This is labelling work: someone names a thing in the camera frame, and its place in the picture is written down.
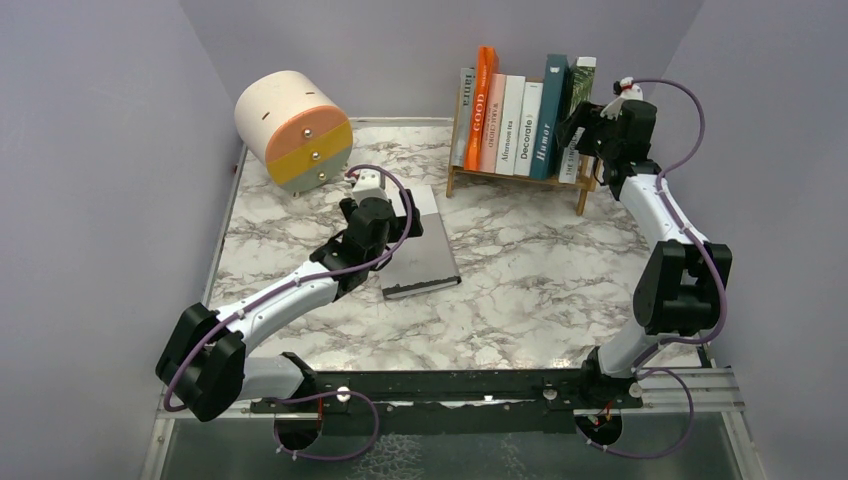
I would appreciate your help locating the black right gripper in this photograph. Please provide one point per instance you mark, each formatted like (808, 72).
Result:
(588, 119)

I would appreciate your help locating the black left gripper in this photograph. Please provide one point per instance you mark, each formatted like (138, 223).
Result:
(400, 223)

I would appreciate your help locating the wooden book rack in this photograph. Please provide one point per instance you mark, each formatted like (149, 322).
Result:
(585, 182)

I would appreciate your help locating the grey white bottom book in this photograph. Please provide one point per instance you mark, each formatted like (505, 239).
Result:
(422, 264)

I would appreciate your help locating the teal bottom book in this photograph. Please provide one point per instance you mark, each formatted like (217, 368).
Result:
(556, 73)

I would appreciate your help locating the white Decorate book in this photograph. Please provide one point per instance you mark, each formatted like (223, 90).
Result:
(527, 128)

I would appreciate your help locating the white Afternoon Tea book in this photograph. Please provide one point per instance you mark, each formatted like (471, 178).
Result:
(510, 123)

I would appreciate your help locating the pink Warm Chord book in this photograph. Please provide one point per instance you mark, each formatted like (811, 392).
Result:
(492, 124)

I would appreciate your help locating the orange Good Morning book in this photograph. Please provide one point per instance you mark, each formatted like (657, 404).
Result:
(487, 66)

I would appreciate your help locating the grey ianra book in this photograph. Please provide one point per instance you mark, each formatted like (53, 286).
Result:
(463, 115)

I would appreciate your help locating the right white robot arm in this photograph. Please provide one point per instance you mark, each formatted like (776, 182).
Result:
(680, 296)

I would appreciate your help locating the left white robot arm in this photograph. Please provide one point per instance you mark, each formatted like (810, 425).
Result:
(206, 364)

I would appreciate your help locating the cream orange cylinder container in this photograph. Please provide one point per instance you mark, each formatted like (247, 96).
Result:
(302, 137)

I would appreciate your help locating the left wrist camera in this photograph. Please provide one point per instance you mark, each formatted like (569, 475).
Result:
(367, 183)

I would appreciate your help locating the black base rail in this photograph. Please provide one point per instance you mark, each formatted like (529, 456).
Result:
(446, 402)

